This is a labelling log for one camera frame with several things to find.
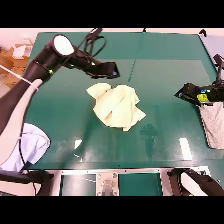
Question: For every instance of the silver frame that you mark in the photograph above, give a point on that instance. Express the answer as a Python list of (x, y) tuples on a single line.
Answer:
[(106, 186)]

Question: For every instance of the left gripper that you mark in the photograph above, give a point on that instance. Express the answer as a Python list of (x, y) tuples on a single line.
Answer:
[(105, 70)]

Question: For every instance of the pale blue garment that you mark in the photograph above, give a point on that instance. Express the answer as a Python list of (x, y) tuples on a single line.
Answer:
[(213, 45)]

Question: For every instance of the lavender garment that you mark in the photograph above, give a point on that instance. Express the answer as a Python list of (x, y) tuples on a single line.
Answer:
[(35, 143)]

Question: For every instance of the grey garment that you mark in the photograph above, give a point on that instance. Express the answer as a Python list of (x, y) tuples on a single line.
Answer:
[(213, 123)]

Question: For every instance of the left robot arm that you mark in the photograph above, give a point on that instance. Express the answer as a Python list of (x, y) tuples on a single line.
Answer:
[(50, 60)]

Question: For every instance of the cream shirt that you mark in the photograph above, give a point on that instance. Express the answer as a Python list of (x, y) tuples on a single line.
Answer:
[(116, 105)]

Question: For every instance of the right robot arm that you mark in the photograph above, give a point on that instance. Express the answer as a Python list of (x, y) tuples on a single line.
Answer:
[(195, 183)]

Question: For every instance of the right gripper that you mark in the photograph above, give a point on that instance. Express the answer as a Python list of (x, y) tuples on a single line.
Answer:
[(191, 94)]

